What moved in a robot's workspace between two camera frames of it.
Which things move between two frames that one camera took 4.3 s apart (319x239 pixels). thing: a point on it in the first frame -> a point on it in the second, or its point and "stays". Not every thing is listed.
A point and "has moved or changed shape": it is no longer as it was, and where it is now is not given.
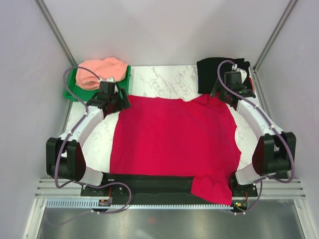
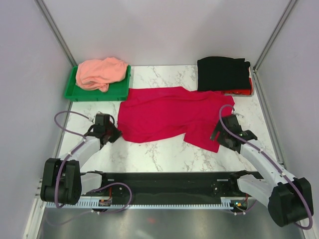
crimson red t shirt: (194, 139) has moved or changed shape
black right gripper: (216, 89) -> (218, 127)
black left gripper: (124, 103) -> (117, 135)
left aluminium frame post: (56, 32) stays
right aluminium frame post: (290, 7) stays
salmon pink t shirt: (109, 67) stays
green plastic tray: (72, 92) stays
